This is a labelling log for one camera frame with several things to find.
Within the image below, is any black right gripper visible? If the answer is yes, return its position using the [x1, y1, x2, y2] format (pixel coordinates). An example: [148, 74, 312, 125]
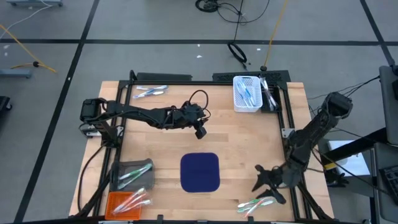
[251, 161, 304, 205]

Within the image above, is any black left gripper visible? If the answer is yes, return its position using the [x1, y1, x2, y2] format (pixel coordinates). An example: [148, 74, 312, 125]
[170, 102, 208, 140]

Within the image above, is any green toothbrush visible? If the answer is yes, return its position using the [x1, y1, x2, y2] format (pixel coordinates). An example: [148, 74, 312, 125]
[238, 200, 277, 214]
[117, 166, 153, 190]
[119, 163, 153, 181]
[237, 198, 269, 208]

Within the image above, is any black flat panel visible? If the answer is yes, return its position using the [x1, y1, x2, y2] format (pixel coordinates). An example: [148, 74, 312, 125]
[136, 72, 193, 83]

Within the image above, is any black perforated panel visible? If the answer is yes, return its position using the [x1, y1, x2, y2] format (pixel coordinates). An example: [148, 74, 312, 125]
[212, 70, 292, 83]

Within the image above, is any dark blue square mat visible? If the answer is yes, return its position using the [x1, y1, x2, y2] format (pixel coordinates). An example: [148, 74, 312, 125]
[180, 152, 221, 194]

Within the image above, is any white plastic basket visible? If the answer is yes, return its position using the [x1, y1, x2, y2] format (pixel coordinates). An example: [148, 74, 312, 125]
[233, 75, 264, 113]

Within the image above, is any grey plastic basket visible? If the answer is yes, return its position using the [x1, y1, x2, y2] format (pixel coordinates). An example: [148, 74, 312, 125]
[109, 157, 155, 192]

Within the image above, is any white paper sheet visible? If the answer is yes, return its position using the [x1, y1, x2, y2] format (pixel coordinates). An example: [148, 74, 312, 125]
[328, 140, 371, 177]

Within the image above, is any black plastic basket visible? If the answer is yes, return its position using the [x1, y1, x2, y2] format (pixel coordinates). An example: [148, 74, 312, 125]
[261, 81, 283, 113]

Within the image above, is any black diagonal beam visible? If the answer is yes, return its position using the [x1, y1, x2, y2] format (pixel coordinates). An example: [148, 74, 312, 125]
[320, 126, 389, 162]

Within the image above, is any orange plastic basket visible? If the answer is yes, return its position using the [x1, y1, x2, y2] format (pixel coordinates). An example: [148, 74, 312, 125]
[104, 192, 144, 222]

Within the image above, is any black keyboard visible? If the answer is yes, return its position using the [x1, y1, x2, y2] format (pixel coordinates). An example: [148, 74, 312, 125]
[381, 164, 398, 194]

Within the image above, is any grey desk top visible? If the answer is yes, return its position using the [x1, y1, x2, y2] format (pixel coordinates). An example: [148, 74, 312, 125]
[378, 64, 398, 147]

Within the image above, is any grey metal floor foot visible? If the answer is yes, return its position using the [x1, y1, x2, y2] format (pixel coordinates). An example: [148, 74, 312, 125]
[6, 0, 64, 8]
[0, 68, 32, 79]

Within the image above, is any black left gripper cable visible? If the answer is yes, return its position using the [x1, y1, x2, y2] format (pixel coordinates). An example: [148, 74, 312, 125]
[188, 89, 210, 121]

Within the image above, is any black aluminium table frame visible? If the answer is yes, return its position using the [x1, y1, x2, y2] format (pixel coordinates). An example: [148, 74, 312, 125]
[70, 70, 335, 224]

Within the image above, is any black coiled cable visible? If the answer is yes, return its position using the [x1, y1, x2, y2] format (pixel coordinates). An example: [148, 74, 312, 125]
[227, 42, 249, 71]

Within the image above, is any black straight floor cable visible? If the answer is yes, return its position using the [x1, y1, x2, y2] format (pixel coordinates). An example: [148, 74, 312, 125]
[233, 0, 245, 43]

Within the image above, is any black tangled floor cable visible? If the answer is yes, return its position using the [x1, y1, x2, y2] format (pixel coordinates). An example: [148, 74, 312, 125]
[195, 0, 271, 24]

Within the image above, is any yellow hanging cable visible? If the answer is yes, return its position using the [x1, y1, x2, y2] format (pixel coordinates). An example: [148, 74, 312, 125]
[260, 0, 289, 72]

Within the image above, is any black left arm hose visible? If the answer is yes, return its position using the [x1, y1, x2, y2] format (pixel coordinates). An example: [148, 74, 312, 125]
[76, 143, 106, 215]

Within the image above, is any black thin desk cable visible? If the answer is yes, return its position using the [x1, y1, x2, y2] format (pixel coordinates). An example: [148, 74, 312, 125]
[307, 75, 382, 122]

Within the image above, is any yellow floor cable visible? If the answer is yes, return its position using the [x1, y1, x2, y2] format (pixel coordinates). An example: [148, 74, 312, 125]
[0, 24, 58, 75]

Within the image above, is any white floor cable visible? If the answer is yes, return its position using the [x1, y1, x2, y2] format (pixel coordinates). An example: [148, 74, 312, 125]
[0, 0, 53, 32]

